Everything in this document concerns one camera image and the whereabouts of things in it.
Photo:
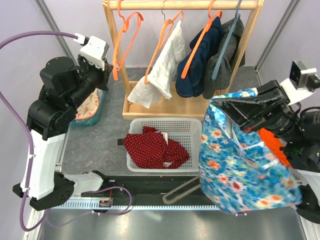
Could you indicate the floral oven mitt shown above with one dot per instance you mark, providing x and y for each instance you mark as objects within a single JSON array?
[{"x": 89, "y": 107}]

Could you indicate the blue grey hanger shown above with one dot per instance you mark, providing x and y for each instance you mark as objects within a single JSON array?
[{"x": 225, "y": 45}]

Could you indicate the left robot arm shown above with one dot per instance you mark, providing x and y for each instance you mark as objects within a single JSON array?
[{"x": 66, "y": 85}]

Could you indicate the dark blue denim garment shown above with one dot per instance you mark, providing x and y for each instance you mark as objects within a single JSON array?
[{"x": 193, "y": 83}]

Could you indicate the red polka dot skirt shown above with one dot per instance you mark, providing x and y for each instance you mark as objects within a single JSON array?
[{"x": 150, "y": 150}]

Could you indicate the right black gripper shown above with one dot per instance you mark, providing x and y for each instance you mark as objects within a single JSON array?
[{"x": 269, "y": 100}]

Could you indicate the wooden clothes rack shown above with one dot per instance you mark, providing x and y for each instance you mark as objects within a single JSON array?
[{"x": 178, "y": 106}]

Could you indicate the white shirt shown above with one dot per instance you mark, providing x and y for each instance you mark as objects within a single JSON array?
[{"x": 157, "y": 84}]

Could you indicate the grey metal hanger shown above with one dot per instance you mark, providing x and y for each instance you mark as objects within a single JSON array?
[{"x": 177, "y": 194}]

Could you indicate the grey dotted garment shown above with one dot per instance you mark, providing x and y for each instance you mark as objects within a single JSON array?
[{"x": 225, "y": 71}]

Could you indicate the teal plastic tray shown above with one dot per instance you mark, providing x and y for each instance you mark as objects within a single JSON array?
[{"x": 96, "y": 117}]

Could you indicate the blue floral garment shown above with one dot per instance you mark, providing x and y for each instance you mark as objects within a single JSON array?
[{"x": 238, "y": 172}]

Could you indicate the orange hanger with white shirt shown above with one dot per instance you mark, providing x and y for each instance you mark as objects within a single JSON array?
[{"x": 163, "y": 37}]

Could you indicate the white plastic basket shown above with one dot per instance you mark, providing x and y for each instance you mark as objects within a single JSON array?
[{"x": 186, "y": 131}]

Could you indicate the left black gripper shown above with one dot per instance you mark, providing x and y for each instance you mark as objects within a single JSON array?
[{"x": 104, "y": 73}]

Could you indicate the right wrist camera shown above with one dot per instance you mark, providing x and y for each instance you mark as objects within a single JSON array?
[{"x": 302, "y": 83}]

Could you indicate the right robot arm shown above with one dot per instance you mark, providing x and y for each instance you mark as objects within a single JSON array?
[{"x": 303, "y": 152}]

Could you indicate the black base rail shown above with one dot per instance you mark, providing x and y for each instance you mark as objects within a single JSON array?
[{"x": 148, "y": 190}]

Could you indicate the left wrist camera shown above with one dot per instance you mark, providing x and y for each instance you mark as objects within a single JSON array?
[{"x": 95, "y": 51}]

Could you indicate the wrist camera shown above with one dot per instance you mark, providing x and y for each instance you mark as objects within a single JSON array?
[
  {"x": 302, "y": 83},
  {"x": 95, "y": 51}
]

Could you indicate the orange cloth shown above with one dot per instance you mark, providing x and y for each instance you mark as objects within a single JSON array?
[{"x": 275, "y": 145}]

